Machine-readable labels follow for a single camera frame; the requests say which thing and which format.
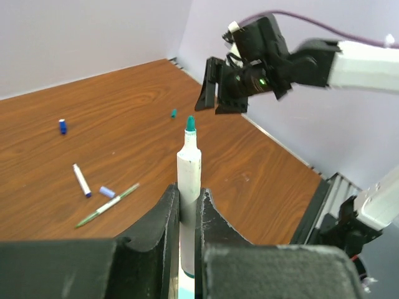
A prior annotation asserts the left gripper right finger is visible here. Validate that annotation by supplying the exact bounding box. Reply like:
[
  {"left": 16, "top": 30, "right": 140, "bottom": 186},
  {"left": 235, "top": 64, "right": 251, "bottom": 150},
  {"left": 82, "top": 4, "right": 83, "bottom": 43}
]
[{"left": 195, "top": 189, "right": 365, "bottom": 299}]

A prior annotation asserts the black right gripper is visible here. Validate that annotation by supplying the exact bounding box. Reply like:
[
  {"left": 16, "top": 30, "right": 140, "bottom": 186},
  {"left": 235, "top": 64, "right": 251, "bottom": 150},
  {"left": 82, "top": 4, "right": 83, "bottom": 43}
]
[{"left": 195, "top": 14, "right": 292, "bottom": 114}]

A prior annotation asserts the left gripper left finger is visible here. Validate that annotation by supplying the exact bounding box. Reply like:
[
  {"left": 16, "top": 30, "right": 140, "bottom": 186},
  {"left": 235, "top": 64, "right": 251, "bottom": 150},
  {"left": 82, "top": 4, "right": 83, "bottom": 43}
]
[{"left": 1, "top": 184, "right": 179, "bottom": 298}]

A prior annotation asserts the teal white marker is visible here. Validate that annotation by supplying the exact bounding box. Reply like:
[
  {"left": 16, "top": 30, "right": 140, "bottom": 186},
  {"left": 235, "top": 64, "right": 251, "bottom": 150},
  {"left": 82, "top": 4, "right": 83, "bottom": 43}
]
[{"left": 176, "top": 116, "right": 202, "bottom": 279}]

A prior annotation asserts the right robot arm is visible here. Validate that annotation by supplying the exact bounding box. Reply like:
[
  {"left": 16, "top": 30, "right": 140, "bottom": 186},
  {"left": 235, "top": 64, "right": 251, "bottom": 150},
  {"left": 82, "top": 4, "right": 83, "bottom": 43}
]
[{"left": 195, "top": 11, "right": 398, "bottom": 282}]

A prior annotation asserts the light purple pen cap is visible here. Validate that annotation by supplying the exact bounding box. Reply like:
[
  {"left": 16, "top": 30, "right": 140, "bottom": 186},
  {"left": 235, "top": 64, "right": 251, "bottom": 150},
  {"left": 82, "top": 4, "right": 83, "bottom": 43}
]
[{"left": 99, "top": 186, "right": 115, "bottom": 199}]

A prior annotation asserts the dark blue pen cap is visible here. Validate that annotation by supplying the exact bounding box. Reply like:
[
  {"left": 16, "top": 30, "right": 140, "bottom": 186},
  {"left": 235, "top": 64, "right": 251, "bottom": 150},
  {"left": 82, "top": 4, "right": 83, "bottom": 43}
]
[{"left": 59, "top": 119, "right": 67, "bottom": 135}]

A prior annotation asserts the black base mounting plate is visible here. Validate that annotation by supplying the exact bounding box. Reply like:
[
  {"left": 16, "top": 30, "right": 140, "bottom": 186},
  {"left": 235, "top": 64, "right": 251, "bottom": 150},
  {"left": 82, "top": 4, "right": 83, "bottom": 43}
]
[{"left": 289, "top": 173, "right": 340, "bottom": 245}]

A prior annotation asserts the white purple marker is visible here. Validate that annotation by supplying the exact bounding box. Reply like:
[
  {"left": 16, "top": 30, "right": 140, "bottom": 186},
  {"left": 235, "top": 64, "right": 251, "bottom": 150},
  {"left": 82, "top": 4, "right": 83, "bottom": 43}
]
[{"left": 72, "top": 163, "right": 92, "bottom": 198}]

